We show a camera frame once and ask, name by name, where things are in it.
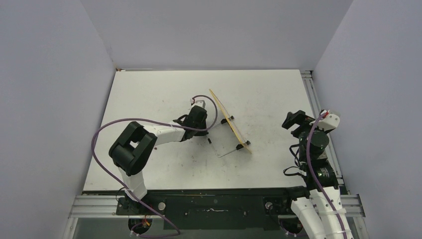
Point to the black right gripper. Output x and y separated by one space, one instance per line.
299 117

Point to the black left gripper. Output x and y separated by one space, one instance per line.
200 133

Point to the yellow framed whiteboard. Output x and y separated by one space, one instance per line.
223 113

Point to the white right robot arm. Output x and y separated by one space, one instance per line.
318 207

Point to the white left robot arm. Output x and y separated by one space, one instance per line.
132 149

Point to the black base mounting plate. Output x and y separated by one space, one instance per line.
217 209

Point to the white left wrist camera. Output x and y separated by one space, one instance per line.
199 103

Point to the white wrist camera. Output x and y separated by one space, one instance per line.
329 121
199 103

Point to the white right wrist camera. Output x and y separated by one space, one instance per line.
329 121

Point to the aluminium right side rail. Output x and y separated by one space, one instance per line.
310 88

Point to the aluminium front frame rail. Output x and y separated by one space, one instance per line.
105 206

